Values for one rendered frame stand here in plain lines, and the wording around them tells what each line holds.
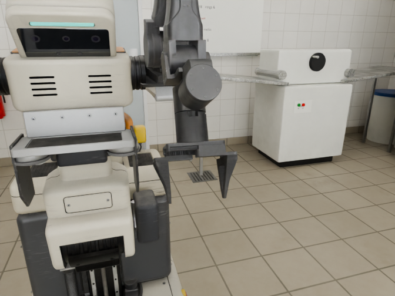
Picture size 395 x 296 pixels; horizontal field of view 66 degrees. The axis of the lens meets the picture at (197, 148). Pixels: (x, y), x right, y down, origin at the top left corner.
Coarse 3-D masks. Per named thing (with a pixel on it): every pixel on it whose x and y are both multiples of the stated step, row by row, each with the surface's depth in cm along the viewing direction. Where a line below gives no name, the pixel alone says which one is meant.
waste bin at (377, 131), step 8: (376, 96) 392; (384, 96) 382; (392, 96) 375; (376, 104) 394; (384, 104) 384; (392, 104) 378; (376, 112) 396; (384, 112) 387; (392, 112) 382; (376, 120) 398; (384, 120) 389; (392, 120) 385; (368, 128) 416; (376, 128) 400; (384, 128) 392; (368, 136) 417; (376, 136) 403; (384, 136) 395
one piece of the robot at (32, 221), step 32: (128, 128) 124; (128, 160) 120; (160, 192) 115; (32, 224) 104; (160, 224) 119; (32, 256) 108; (160, 256) 124; (32, 288) 113; (64, 288) 116; (96, 288) 115; (128, 288) 122
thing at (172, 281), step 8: (176, 272) 139; (152, 280) 130; (160, 280) 130; (168, 280) 131; (176, 280) 131; (144, 288) 126; (152, 288) 126; (160, 288) 126; (168, 288) 126; (176, 288) 126
